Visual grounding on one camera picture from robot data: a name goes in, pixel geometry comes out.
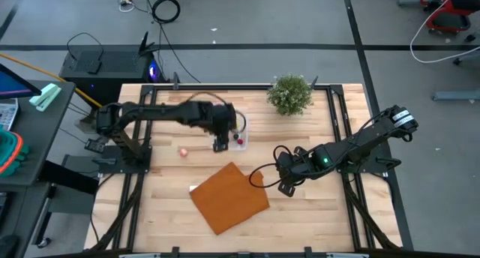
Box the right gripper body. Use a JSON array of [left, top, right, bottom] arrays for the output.
[[276, 151, 320, 187]]

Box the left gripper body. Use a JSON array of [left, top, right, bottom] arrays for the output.
[[194, 100, 238, 139]]

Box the clear plastic tupperware container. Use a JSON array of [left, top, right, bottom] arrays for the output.
[[227, 113, 250, 152]]

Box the orange folded cloth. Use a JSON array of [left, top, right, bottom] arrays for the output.
[[189, 161, 271, 236]]

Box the small potted green plant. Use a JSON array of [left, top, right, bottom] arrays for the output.
[[266, 73, 314, 117]]

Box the black wifi antenna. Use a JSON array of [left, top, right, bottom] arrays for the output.
[[138, 31, 161, 57]]

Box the black computer tower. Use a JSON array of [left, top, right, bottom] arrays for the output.
[[58, 43, 158, 105]]

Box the black power supply box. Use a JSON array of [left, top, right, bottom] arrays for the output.
[[84, 137, 107, 155]]

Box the grey floor stand base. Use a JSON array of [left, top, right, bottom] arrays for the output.
[[74, 113, 101, 134]]

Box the mint green stapler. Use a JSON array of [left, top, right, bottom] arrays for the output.
[[28, 82, 62, 113]]

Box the dark grey side desk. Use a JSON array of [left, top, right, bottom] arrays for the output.
[[0, 79, 78, 258]]

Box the grey metal floor bar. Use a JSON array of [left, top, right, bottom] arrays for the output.
[[432, 88, 480, 102]]

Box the teal and orange basket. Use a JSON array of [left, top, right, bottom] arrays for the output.
[[0, 126, 30, 179]]

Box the desk monitor with blue screen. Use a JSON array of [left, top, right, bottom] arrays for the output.
[[0, 62, 42, 101]]

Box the white calculator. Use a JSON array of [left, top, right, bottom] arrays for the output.
[[0, 97, 20, 131]]

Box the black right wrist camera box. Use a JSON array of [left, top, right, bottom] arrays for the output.
[[279, 151, 299, 170]]

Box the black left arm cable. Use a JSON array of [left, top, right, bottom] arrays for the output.
[[185, 91, 248, 134]]

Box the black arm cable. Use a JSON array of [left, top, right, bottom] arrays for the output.
[[248, 144, 297, 190], [185, 91, 248, 134]]

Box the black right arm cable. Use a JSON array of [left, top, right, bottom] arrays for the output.
[[248, 144, 297, 190]]

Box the black aluminium table frame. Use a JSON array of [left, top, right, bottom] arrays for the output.
[[89, 83, 413, 258]]

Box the black coiled floor cable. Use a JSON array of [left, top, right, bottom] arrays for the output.
[[151, 0, 182, 25]]

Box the white cable bundle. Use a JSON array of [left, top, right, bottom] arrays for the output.
[[118, 0, 136, 14]]

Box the white floor cable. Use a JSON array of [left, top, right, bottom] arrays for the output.
[[409, 0, 480, 65]]

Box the yellow hanging cable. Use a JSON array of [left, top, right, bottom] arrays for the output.
[[0, 52, 104, 110]]

